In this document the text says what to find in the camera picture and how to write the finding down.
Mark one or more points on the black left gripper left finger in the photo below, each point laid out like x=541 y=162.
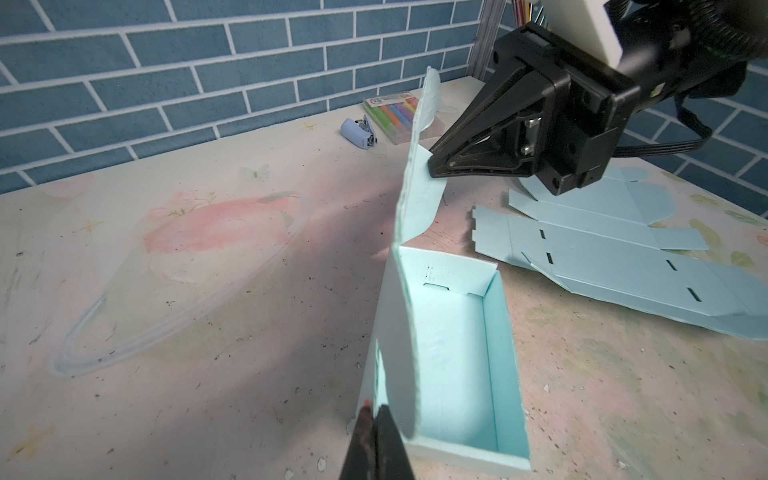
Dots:
x=361 y=458

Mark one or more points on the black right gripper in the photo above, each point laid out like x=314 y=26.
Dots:
x=552 y=111

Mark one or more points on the light blue paper box sheet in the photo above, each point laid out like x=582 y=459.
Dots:
x=442 y=360

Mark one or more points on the light blue flat box stack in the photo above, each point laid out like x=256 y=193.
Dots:
x=601 y=242

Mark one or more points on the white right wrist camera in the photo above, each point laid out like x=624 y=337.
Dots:
x=586 y=25

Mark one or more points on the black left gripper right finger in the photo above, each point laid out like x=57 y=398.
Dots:
x=391 y=460

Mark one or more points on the pack of coloured highlighters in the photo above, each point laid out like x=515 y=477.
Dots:
x=393 y=115

